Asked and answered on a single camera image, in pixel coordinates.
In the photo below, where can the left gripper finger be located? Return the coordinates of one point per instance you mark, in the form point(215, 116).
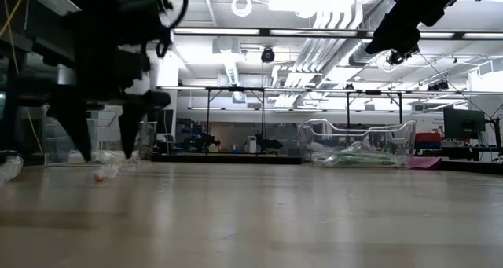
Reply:
point(76, 130)
point(129, 130)

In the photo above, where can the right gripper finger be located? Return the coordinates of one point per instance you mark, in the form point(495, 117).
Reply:
point(397, 34)

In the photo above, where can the background black robot arm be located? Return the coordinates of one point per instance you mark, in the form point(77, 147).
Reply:
point(267, 143)
point(206, 142)

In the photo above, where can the clear plastic bin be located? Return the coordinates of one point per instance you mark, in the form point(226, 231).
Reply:
point(353, 136)
point(59, 142)
point(9, 169)

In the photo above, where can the black computer monitor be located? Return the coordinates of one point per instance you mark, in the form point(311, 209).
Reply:
point(167, 120)
point(463, 122)

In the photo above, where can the white ceiling pipe bundle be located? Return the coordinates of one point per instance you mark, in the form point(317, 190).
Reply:
point(314, 56)

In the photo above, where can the red storage box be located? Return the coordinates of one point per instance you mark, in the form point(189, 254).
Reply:
point(430, 137)

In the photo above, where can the long ceiling light bar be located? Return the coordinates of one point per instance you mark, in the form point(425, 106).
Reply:
point(216, 31)

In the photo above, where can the blue storage box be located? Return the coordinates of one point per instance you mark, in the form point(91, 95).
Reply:
point(430, 144)

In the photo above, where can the pink mat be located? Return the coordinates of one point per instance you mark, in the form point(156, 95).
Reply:
point(426, 164)

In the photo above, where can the black ceiling camera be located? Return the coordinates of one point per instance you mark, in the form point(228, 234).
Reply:
point(438, 85)
point(268, 55)
point(397, 57)

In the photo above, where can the silver ventilation duct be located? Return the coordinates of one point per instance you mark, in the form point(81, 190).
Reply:
point(359, 57)

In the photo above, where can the black metal station frame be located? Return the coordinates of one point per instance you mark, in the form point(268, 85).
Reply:
point(348, 111)

